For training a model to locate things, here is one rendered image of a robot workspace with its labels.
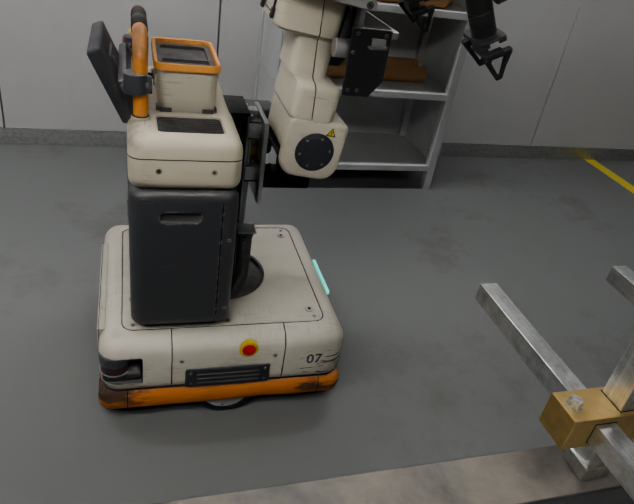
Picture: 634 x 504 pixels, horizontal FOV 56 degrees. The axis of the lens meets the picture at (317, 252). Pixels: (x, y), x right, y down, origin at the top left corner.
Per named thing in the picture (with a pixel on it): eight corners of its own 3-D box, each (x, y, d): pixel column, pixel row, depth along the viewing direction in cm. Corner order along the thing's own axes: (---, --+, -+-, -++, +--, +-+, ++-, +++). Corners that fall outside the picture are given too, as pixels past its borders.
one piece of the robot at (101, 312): (96, 353, 158) (94, 329, 154) (101, 264, 191) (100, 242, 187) (106, 353, 159) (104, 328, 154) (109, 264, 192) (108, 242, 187)
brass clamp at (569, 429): (535, 416, 78) (548, 388, 76) (618, 405, 82) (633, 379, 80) (563, 454, 73) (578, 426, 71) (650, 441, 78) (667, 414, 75)
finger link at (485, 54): (503, 66, 144) (498, 29, 138) (517, 77, 139) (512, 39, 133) (476, 77, 145) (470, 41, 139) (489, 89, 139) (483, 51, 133)
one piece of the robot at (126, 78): (133, 153, 136) (83, 59, 123) (132, 99, 164) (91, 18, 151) (180, 135, 137) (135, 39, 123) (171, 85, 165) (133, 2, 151)
